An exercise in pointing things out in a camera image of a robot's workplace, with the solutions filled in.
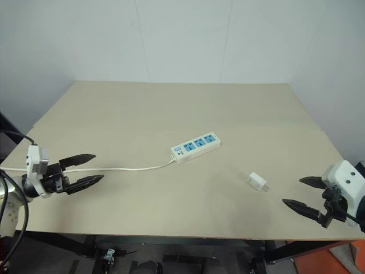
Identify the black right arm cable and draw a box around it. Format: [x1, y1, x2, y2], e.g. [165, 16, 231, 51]
[339, 211, 360, 228]

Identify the black slanted stand bar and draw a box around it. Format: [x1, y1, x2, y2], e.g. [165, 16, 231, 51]
[0, 110, 23, 162]

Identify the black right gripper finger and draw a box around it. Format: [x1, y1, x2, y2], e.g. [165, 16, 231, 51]
[282, 199, 322, 220]
[299, 176, 329, 190]

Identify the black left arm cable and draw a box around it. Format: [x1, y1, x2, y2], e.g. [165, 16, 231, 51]
[0, 170, 29, 265]

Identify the grey cloth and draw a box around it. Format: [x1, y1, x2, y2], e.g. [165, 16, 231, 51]
[327, 241, 362, 262]

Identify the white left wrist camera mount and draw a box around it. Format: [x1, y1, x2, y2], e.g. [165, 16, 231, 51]
[25, 144, 51, 199]

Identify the white plug adapter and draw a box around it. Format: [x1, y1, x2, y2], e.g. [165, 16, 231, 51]
[246, 171, 270, 193]

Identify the dark rounded shape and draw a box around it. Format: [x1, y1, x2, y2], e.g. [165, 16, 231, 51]
[129, 260, 164, 274]

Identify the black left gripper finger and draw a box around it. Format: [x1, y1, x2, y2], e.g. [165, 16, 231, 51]
[58, 154, 96, 170]
[67, 175, 105, 196]

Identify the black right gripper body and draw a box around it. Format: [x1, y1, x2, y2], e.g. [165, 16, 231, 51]
[318, 183, 348, 229]

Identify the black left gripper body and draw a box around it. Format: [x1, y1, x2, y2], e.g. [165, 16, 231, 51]
[39, 162, 71, 197]

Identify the white power cord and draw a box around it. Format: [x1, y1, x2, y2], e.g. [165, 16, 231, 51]
[0, 159, 176, 173]

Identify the white blue power strip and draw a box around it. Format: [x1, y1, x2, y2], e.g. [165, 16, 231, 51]
[170, 131, 222, 166]

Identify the black left wrist camera cable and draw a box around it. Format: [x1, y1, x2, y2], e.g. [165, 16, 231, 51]
[0, 130, 37, 148]

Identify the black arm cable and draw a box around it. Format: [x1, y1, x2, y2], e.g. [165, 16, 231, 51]
[339, 211, 360, 228]
[0, 170, 29, 265]

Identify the black metal table frame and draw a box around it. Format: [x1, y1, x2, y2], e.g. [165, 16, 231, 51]
[0, 229, 353, 265]

